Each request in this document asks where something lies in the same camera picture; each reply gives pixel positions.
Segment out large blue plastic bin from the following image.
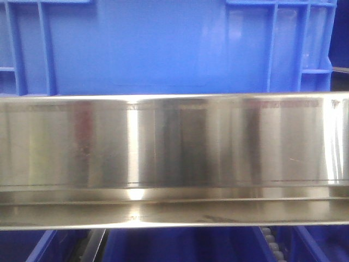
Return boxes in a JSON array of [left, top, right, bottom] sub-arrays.
[[1, 1, 337, 96]]

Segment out lower shelf blue bin centre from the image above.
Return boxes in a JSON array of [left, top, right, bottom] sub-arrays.
[[103, 227, 276, 261]]

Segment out shelf blue bin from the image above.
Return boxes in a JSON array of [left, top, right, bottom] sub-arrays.
[[103, 227, 276, 261], [1, 230, 88, 261], [289, 225, 348, 261]]

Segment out lower shelf roller track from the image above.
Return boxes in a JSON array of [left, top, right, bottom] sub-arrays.
[[260, 227, 287, 262]]

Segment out lower shelf blue bin left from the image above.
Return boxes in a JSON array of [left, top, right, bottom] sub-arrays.
[[1, 230, 88, 261]]

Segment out lower shelf blue bin right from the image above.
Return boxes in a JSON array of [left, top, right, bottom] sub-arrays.
[[289, 225, 348, 261]]

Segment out stainless steel front rail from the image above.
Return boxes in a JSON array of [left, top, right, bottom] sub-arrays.
[[1, 92, 348, 230]]

